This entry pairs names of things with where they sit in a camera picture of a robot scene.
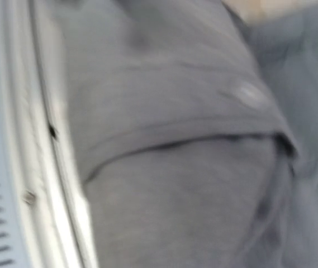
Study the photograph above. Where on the grey long sleeve shirt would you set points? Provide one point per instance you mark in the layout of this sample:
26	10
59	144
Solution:
195	133

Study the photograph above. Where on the front aluminium rail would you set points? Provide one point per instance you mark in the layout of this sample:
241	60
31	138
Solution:
44	215

